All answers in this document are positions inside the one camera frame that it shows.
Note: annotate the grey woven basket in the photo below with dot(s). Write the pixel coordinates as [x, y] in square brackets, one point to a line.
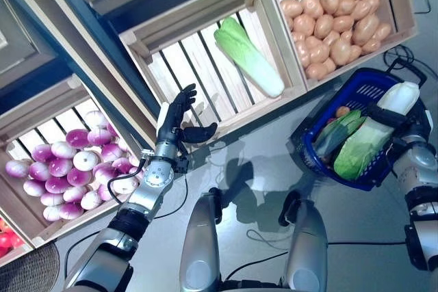
[31, 271]

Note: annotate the silver robot leg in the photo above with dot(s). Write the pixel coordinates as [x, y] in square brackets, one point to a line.
[200, 237]
[306, 237]

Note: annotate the blue plastic shopping basket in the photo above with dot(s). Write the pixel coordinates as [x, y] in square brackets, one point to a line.
[367, 78]

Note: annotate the wooden potato crate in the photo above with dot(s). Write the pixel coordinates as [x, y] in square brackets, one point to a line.
[402, 11]

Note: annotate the green white napa cabbage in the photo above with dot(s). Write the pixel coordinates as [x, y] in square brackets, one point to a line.
[250, 56]
[362, 148]

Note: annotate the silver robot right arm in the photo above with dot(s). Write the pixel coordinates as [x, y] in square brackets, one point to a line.
[417, 169]

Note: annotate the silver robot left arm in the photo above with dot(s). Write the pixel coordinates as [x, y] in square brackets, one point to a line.
[154, 175]

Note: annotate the silver robot left leg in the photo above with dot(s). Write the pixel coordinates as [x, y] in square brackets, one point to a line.
[200, 237]

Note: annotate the wooden slatted cabbage crate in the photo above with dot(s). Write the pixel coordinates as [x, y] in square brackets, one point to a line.
[205, 4]

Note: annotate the silver robot right leg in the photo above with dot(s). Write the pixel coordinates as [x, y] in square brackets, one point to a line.
[306, 237]

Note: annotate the pile of red apples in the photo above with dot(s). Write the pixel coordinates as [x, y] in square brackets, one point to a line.
[20, 254]

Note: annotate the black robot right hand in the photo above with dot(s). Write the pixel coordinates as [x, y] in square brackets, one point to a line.
[386, 114]

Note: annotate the purple white onion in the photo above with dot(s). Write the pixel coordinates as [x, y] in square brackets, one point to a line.
[77, 138]
[39, 171]
[121, 165]
[111, 152]
[106, 192]
[125, 184]
[96, 119]
[136, 172]
[99, 136]
[85, 161]
[63, 150]
[78, 177]
[42, 153]
[102, 174]
[112, 129]
[60, 168]
[17, 169]

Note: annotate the wooden display shelf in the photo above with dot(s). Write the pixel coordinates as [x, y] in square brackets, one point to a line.
[51, 32]
[96, 32]

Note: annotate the small napa cabbage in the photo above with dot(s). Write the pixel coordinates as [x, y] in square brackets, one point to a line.
[325, 134]

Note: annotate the small orange round vegetable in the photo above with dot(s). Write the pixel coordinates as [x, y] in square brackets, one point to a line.
[342, 111]

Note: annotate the red tomato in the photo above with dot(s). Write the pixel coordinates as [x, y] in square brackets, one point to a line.
[17, 241]
[5, 242]

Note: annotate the wooden onion crate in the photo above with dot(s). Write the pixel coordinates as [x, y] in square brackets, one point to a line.
[34, 107]

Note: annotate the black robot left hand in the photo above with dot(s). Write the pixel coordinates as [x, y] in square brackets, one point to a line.
[171, 121]

